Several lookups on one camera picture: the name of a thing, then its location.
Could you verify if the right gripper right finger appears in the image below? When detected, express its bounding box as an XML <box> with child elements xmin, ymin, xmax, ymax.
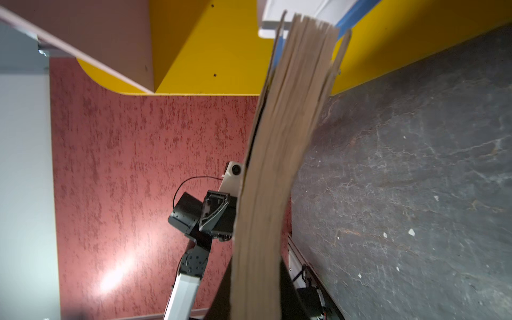
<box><xmin>280</xmin><ymin>260</ymin><xmax>309</xmax><ymax>320</ymax></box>

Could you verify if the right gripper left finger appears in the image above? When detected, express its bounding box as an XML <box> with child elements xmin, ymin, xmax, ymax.
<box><xmin>204</xmin><ymin>261</ymin><xmax>232</xmax><ymax>320</ymax></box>

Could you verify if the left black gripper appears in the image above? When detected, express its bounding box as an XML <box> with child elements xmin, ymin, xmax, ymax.
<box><xmin>199</xmin><ymin>191</ymin><xmax>237</xmax><ymax>241</ymax></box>

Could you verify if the black book with gold letters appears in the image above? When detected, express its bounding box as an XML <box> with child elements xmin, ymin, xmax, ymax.
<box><xmin>230</xmin><ymin>14</ymin><xmax>349</xmax><ymax>319</ymax></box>

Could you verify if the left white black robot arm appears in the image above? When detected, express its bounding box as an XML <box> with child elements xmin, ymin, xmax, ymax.
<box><xmin>163</xmin><ymin>191</ymin><xmax>237</xmax><ymax>319</ymax></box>

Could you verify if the yellow pink blue bookshelf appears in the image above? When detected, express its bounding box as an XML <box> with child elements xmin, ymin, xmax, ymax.
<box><xmin>1</xmin><ymin>1</ymin><xmax>511</xmax><ymax>95</ymax></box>

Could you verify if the left corner aluminium profile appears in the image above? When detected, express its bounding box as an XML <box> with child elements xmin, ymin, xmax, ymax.
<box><xmin>1</xmin><ymin>25</ymin><xmax>61</xmax><ymax>319</ymax></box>

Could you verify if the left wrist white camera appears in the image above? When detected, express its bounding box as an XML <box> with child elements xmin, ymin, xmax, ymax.
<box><xmin>219</xmin><ymin>161</ymin><xmax>243</xmax><ymax>197</ymax></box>

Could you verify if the aluminium mounting rail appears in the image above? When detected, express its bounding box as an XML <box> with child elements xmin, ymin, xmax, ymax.
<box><xmin>287</xmin><ymin>235</ymin><xmax>345</xmax><ymax>320</ymax></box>

